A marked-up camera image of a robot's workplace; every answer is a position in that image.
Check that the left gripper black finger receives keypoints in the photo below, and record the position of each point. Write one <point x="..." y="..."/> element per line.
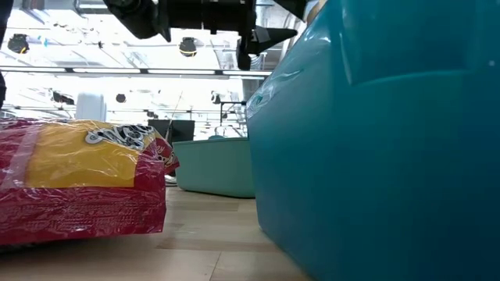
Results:
<point x="269" y="37"/>
<point x="293" y="6"/>

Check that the teal plate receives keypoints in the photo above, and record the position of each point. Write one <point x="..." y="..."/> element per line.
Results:
<point x="216" y="137"/>

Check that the small teal container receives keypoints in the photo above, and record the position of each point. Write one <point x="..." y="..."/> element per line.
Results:
<point x="213" y="168"/>

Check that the silver metal spoon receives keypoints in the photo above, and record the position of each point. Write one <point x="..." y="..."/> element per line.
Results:
<point x="170" y="180"/>

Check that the red yellow ramen packet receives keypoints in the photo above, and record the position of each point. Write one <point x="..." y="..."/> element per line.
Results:
<point x="78" y="203"/>

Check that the black pendant lamp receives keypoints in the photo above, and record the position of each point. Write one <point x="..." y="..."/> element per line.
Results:
<point x="18" y="43"/>
<point x="188" y="47"/>

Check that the long ceiling light strip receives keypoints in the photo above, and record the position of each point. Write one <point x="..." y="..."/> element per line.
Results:
<point x="105" y="71"/>

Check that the black screen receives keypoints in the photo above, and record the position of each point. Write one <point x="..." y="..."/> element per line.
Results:
<point x="179" y="130"/>

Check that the small dark round lamp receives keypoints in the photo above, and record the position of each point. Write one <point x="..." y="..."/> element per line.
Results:
<point x="120" y="98"/>

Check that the large teal tray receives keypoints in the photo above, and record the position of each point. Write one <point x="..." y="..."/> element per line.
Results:
<point x="371" y="156"/>

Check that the dark ceiling fixture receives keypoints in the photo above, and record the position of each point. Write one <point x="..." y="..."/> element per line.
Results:
<point x="62" y="98"/>

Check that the black metal stand frame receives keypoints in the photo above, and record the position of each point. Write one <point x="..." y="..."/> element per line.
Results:
<point x="221" y="113"/>

